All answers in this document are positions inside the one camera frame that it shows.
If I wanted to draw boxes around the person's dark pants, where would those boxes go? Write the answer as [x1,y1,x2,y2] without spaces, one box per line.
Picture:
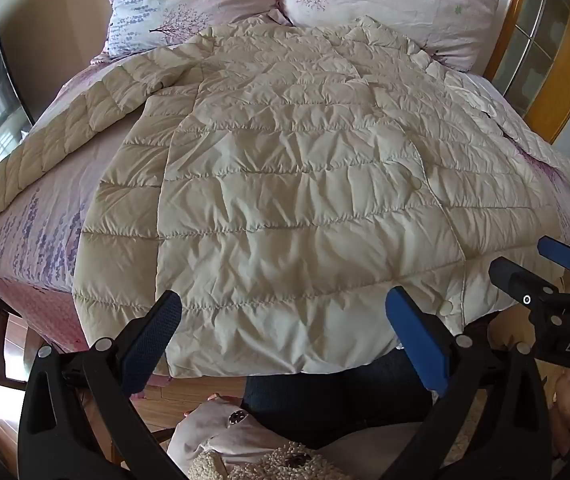
[241,350,437,452]

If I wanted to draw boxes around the cream quilted down jacket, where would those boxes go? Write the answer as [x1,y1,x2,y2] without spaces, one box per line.
[0,16,570,378]

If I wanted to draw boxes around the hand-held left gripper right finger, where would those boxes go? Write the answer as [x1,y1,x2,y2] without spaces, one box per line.
[385,286,554,480]

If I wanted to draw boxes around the wooden cabinet with glass doors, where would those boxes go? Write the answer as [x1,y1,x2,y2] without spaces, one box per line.
[485,0,570,146]

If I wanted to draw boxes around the person's right hand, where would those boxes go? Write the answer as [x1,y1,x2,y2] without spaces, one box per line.
[540,362,570,461]

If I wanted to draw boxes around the pink floral bed sheet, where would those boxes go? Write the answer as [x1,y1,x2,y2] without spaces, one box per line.
[0,45,570,396]

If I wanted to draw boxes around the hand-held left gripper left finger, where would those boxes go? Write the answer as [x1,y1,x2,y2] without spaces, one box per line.
[17,290,188,480]

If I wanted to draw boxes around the person's pale fuzzy sweater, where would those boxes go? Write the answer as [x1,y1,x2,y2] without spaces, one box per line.
[166,399,416,480]

